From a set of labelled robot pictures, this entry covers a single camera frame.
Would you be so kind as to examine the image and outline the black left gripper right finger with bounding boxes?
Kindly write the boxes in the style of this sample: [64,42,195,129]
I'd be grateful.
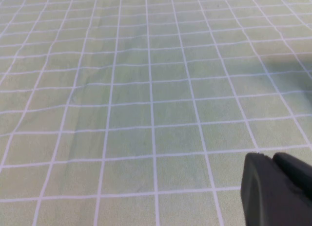
[272,152,312,202]

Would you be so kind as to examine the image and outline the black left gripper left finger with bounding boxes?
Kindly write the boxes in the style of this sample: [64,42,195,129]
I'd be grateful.
[240,152,312,226]

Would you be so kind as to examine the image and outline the green white-checked tablecloth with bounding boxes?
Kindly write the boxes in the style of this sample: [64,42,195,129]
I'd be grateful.
[0,0,312,226]

